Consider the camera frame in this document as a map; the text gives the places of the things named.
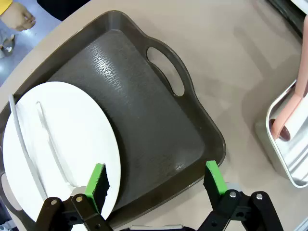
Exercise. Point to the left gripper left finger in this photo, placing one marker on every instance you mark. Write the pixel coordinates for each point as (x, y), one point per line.
(92, 185)

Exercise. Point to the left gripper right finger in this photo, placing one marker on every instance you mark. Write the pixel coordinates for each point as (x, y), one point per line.
(216, 183)

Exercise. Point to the person's right forearm yellow sleeve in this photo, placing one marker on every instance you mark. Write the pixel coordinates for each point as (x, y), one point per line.
(4, 6)

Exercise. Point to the person's right hand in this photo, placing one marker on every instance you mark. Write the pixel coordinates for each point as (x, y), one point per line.
(20, 18)

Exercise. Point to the white round plate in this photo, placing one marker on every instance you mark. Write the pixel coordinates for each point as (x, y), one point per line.
(84, 120)

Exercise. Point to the silver table knife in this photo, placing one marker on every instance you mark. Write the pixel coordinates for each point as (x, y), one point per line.
(25, 150)

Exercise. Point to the stainless steel rectangular container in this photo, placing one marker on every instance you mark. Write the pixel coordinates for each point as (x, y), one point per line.
(296, 166)

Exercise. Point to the dark brown plastic tray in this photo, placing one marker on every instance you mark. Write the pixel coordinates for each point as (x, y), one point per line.
(144, 108)

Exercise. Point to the grey shoe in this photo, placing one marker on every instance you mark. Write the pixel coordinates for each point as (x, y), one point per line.
(8, 45)

